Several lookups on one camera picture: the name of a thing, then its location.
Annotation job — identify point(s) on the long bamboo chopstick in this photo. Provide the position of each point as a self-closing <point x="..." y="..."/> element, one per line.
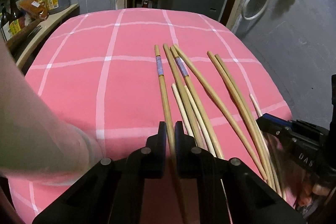
<point x="209" y="89"/>

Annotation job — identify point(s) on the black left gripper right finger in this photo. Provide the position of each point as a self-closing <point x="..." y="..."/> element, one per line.
<point x="184" y="156"/>

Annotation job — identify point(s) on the wine bottle white label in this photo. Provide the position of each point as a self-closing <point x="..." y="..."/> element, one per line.
<point x="5" y="23"/>

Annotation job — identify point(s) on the pale thin chopstick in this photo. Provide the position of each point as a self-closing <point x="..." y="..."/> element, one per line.
<point x="182" y="110"/>
<point x="201" y="125"/>

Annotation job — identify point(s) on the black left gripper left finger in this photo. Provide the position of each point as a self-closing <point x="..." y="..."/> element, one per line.
<point x="157" y="155"/>

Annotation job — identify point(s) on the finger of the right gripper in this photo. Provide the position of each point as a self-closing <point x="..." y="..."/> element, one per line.
<point x="273" y="125"/>

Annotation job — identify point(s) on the chopstick with purple band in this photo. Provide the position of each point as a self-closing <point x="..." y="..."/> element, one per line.
<point x="165" y="104"/>

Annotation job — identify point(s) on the pink checked tablecloth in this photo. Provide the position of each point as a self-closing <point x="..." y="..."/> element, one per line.
<point x="98" y="71"/>

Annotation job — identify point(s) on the short pale chopstick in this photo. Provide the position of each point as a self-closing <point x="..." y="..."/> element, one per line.
<point x="256" y="105"/>

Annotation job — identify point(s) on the translucent utensil holder cup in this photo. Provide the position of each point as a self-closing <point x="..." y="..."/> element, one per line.
<point x="35" y="144"/>

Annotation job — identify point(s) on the right hand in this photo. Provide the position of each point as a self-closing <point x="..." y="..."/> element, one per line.
<point x="308" y="189"/>

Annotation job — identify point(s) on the dark soy sauce bottle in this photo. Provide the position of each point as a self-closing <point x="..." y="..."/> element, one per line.
<point x="17" y="18"/>

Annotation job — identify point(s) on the curved bamboo chopstick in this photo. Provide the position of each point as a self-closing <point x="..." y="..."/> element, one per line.
<point x="244" y="112"/>
<point x="251" y="125"/>

